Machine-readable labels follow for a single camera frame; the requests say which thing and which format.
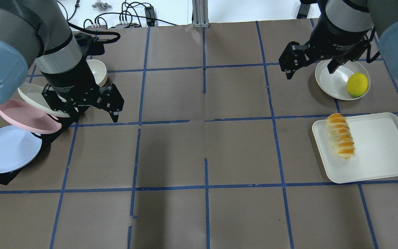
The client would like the black power adapter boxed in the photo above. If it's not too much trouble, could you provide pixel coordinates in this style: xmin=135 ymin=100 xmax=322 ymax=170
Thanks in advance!
xmin=145 ymin=6 xmax=156 ymax=27

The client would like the usb hub box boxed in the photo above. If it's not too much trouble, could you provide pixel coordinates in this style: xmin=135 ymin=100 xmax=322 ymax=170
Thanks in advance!
xmin=84 ymin=24 xmax=108 ymax=30

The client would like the white round dish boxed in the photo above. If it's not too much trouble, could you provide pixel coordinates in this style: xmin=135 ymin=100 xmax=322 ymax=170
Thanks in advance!
xmin=315 ymin=61 xmax=371 ymax=101

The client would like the pink plate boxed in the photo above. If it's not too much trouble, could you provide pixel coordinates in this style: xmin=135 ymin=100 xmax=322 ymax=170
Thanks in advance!
xmin=0 ymin=99 xmax=62 ymax=134

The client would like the white rectangular tray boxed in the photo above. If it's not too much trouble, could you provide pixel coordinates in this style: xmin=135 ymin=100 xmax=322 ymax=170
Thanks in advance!
xmin=312 ymin=112 xmax=398 ymax=183

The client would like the black cables bundle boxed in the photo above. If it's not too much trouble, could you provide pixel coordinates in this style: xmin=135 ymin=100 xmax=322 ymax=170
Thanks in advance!
xmin=56 ymin=0 xmax=179 ymax=30

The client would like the blue plate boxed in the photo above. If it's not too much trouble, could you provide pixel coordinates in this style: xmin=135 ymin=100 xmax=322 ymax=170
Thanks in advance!
xmin=0 ymin=126 xmax=42 ymax=174

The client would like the bread loaf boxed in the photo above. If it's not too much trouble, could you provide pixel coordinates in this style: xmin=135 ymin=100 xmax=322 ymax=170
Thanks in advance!
xmin=325 ymin=113 xmax=355 ymax=159

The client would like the cream plate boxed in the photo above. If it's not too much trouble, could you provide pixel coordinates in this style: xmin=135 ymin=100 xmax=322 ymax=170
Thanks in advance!
xmin=18 ymin=83 xmax=69 ymax=118

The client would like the yellow lemon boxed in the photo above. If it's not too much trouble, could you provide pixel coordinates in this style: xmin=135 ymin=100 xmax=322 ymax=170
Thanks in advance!
xmin=347 ymin=73 xmax=369 ymax=98

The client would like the cream bowl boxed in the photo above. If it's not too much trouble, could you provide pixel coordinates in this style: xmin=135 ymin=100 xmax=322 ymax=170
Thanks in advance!
xmin=87 ymin=59 xmax=108 ymax=87

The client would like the aluminium frame post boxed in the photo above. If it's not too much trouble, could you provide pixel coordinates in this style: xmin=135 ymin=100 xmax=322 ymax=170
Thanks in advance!
xmin=192 ymin=0 xmax=210 ymax=28

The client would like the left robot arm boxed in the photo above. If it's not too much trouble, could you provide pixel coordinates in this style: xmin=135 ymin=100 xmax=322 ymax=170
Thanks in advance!
xmin=0 ymin=0 xmax=124 ymax=122

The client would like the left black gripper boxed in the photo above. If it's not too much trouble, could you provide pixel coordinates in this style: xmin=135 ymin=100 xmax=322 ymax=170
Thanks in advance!
xmin=42 ymin=59 xmax=124 ymax=123

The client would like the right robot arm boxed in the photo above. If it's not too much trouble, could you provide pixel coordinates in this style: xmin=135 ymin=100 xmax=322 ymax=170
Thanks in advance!
xmin=278 ymin=0 xmax=398 ymax=82

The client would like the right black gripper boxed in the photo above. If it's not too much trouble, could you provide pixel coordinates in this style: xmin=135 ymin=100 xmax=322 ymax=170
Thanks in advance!
xmin=278 ymin=16 xmax=371 ymax=80

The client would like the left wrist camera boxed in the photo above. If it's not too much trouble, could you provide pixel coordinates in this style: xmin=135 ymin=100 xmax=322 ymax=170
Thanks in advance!
xmin=73 ymin=33 xmax=105 ymax=58

